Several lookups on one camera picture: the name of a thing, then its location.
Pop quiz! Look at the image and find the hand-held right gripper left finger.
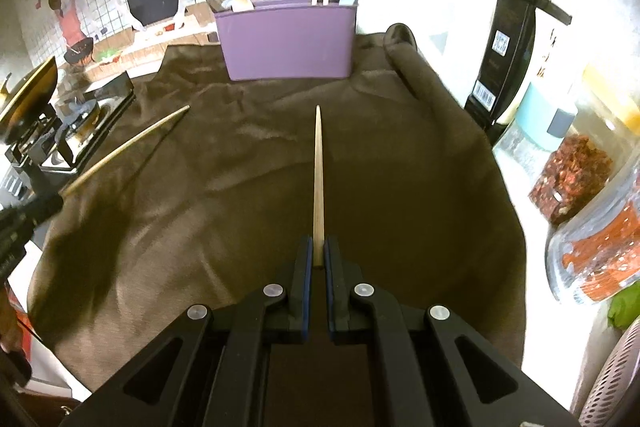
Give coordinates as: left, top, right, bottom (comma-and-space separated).
60, 236, 315, 427

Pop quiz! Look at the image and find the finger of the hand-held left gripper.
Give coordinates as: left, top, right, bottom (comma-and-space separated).
15, 193, 65, 228

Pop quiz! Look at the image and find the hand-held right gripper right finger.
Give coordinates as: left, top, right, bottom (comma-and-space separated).
322, 236, 571, 427

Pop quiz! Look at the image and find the wooden chopstick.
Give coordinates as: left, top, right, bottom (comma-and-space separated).
311, 105, 326, 269
60, 105, 191, 198

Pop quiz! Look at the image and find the purple utensil holder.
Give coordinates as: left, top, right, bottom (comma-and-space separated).
214, 0, 358, 82

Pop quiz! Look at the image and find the gas stove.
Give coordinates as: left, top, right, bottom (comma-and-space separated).
5, 72, 136, 188

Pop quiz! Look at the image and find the golden wok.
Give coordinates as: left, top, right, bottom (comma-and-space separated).
0, 56, 60, 142

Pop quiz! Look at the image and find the brown cloth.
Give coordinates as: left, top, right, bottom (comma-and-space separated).
27, 23, 528, 393

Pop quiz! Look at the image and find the clear container with yellow lid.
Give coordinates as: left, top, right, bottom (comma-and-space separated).
529, 67, 640, 227

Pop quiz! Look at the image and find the glass jar with teal lid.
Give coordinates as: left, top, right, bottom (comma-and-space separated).
492, 79, 581, 192

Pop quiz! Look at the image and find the glass jar with orange contents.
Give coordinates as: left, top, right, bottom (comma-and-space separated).
546, 202, 640, 305

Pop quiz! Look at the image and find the black tall canister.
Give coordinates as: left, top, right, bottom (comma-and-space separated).
464, 0, 573, 128

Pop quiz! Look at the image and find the green vegetable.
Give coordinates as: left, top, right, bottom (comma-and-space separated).
607, 284, 640, 330

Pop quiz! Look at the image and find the perforated colander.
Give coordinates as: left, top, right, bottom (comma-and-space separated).
575, 307, 640, 427

